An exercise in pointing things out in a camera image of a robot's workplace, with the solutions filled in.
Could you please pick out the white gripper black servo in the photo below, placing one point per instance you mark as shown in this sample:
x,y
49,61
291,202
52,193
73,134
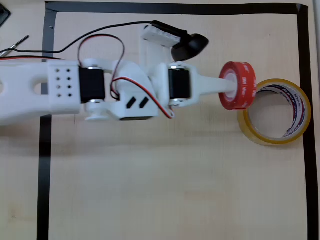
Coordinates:
x,y
179,85

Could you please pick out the small red tape roll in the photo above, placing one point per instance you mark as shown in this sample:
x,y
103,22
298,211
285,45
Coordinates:
x,y
243,86

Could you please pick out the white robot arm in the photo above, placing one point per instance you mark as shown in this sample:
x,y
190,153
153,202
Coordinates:
x,y
62,87

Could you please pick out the big clear yellowish tape roll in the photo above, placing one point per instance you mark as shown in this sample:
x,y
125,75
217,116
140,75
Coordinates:
x,y
273,138

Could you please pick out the black tape strip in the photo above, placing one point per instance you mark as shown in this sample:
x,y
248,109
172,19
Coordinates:
x,y
308,125
44,175
175,8

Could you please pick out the black webcam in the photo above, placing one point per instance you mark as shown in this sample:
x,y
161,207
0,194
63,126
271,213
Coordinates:
x,y
190,46

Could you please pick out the metal screwdriver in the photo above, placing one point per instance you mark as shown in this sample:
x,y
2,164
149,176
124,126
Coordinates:
x,y
15,45

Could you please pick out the black angular object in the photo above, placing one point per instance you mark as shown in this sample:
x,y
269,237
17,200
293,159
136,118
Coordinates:
x,y
3,16

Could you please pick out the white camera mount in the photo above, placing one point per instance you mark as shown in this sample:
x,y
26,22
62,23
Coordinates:
x,y
156,45

